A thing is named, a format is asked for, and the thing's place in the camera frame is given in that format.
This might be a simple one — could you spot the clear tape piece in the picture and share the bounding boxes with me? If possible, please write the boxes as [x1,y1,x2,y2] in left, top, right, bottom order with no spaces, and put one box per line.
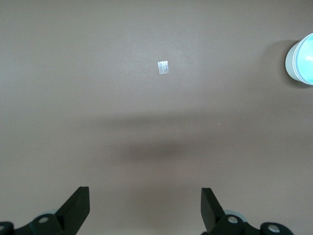
[157,60,170,74]

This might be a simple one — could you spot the white plate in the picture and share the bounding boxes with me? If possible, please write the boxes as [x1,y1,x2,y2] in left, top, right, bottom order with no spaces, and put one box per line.
[284,36,313,88]

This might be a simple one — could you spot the brown table cloth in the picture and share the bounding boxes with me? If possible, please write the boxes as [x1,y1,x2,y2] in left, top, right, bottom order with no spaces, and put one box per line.
[0,0,313,235]

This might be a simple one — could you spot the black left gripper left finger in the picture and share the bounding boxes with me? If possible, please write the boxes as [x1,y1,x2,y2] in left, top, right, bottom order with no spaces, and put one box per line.
[0,186,90,235]

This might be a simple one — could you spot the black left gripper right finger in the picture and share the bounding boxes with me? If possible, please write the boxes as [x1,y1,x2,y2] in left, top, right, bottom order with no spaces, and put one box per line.
[201,188,293,235]

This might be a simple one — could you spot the blue plate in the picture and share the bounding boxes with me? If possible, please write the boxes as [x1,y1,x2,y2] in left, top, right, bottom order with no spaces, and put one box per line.
[294,33,313,86]

